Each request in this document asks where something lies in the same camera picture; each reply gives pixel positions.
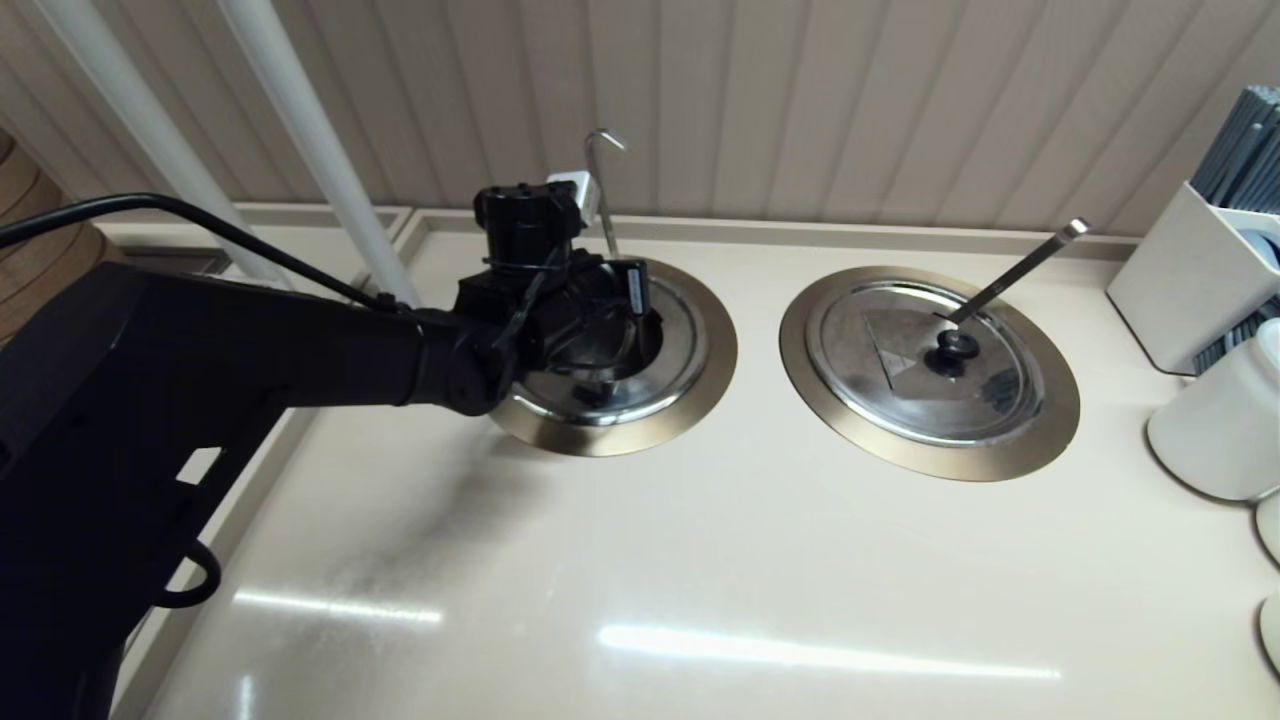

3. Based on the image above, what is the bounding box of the white ceramic cup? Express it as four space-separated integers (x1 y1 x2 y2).
1255 490 1280 566
1258 590 1280 676

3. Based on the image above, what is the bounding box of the bamboo steamer stack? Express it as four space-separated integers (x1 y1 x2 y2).
0 130 106 346

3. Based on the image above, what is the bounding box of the white chopstick holder box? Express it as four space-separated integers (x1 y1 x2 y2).
1105 180 1280 376

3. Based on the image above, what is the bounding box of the black cable loop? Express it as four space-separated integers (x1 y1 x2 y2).
155 540 222 609

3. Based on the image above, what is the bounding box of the brass round counter ring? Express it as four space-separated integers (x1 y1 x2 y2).
485 256 739 459
779 266 1081 483

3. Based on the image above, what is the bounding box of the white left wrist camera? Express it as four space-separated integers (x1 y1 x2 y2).
547 171 601 218

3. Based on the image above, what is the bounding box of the ladle handle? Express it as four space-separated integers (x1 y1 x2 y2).
585 128 629 259
945 218 1091 326

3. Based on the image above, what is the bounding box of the white ceramic jar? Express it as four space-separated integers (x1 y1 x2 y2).
1146 318 1280 501

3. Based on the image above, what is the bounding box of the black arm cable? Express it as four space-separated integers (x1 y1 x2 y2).
0 193 396 311

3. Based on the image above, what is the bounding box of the steel lid with black knob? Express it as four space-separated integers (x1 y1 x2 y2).
510 270 711 428
805 282 1044 448

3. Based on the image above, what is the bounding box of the dark metal steamer tray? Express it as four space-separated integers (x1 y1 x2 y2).
105 250 236 281

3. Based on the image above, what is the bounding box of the white metal pole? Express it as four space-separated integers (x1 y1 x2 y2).
35 0 293 291
215 0 423 309

